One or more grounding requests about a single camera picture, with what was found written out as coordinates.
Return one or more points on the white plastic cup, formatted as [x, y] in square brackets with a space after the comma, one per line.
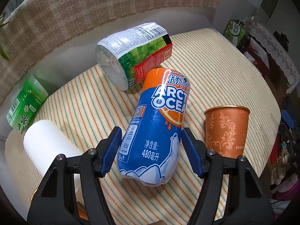
[43, 141]

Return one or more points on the green tissue box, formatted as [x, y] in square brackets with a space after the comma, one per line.
[234, 31]

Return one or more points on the upright orange paper cup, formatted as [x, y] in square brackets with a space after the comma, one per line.
[226, 129]

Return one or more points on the spider plant in pot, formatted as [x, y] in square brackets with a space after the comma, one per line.
[3, 50]

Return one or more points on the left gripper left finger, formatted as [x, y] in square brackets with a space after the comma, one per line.
[54, 202]

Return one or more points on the green tea label cup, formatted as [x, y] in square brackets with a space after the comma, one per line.
[27, 103]

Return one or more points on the white lace cloth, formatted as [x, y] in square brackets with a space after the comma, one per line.
[276, 50]

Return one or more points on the blue orange Arctic Ocean cup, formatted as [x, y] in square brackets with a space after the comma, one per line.
[149, 151]

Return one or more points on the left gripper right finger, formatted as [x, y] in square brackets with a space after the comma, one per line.
[246, 201]

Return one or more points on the green red label cup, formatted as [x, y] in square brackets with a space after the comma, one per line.
[127, 56]

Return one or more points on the beige plaid cloth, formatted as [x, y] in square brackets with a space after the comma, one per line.
[37, 27]

